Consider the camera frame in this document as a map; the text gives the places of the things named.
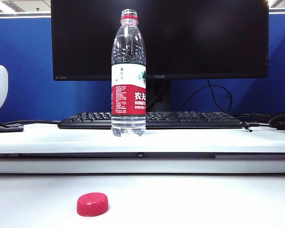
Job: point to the clear plastic water bottle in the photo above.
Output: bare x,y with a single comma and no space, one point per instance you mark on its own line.
128,99

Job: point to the red bottle cap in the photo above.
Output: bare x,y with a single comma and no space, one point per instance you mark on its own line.
92,204

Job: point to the black Logitech keyboard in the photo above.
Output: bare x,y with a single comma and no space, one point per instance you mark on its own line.
192,118

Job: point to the black ASUS monitor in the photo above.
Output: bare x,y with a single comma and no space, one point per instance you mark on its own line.
204,47

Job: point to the dark grey cloth pad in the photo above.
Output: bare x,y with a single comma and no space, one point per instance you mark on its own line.
7,129

